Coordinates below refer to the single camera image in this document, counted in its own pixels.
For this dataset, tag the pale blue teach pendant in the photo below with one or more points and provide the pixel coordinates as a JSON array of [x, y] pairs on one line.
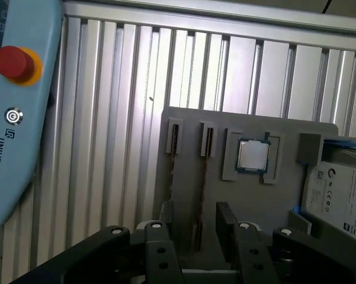
[[17, 148]]

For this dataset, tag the silver CPU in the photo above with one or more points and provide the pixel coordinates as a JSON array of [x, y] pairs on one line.
[[253, 155]]

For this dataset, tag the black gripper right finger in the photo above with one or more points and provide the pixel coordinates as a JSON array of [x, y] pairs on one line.
[[263, 276]]

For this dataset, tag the dark RAM stick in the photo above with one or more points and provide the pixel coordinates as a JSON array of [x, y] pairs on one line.
[[175, 139], [208, 142]]

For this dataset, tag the grey parts rack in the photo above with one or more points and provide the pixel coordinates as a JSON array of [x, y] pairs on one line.
[[254, 201]]

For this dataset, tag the hard disk in blue carrier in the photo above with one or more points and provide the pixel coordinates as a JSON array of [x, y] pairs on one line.
[[337, 189]]

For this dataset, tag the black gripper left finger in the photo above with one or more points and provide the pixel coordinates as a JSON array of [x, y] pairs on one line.
[[166, 273]]

